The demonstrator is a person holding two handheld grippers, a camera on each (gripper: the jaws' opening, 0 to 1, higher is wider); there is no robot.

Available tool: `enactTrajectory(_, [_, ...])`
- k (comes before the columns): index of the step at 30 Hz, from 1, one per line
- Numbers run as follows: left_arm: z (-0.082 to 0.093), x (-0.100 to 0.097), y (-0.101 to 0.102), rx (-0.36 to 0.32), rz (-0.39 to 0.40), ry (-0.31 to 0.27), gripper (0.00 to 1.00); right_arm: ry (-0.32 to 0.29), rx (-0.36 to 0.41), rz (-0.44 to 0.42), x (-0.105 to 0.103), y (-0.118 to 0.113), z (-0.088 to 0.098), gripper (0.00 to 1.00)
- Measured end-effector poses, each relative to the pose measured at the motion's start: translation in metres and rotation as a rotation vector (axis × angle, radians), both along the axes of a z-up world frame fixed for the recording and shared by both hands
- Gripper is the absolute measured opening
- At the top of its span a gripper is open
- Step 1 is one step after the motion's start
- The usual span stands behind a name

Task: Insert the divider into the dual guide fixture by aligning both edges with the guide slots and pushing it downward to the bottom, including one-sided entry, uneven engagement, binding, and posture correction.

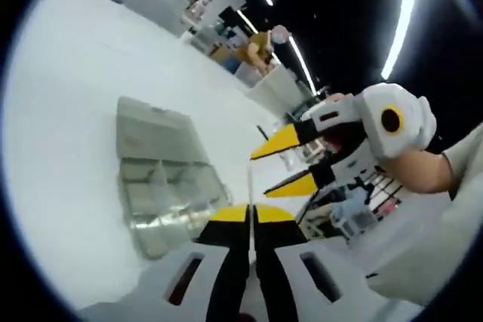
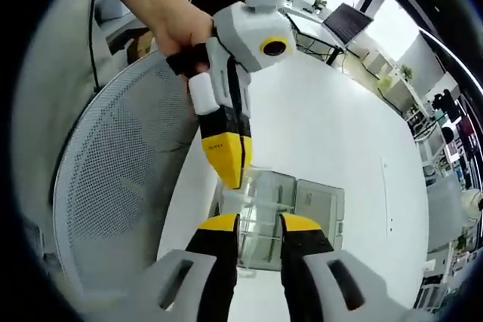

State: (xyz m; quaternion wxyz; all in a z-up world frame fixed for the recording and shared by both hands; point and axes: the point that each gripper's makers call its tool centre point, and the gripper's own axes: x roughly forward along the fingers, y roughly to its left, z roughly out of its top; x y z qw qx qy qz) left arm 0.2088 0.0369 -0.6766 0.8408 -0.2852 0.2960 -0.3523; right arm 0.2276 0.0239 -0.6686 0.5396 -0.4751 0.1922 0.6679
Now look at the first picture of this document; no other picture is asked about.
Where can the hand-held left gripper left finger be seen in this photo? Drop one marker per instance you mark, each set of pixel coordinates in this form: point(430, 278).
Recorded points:
point(170, 292)

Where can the person's beige shirt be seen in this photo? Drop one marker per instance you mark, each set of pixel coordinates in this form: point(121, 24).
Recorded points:
point(434, 243)

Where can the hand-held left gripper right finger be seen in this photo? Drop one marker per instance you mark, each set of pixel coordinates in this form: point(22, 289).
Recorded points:
point(320, 292)

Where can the grey transparent guide fixture box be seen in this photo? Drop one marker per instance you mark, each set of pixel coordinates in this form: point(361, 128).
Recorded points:
point(151, 133)

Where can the person's right hand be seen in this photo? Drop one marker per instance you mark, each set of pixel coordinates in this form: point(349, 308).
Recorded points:
point(333, 145)

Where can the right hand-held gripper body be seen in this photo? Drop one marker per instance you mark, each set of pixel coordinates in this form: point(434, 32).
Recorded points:
point(407, 126)

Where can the ceiling light strip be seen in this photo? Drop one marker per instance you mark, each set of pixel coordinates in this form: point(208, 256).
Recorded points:
point(399, 35)

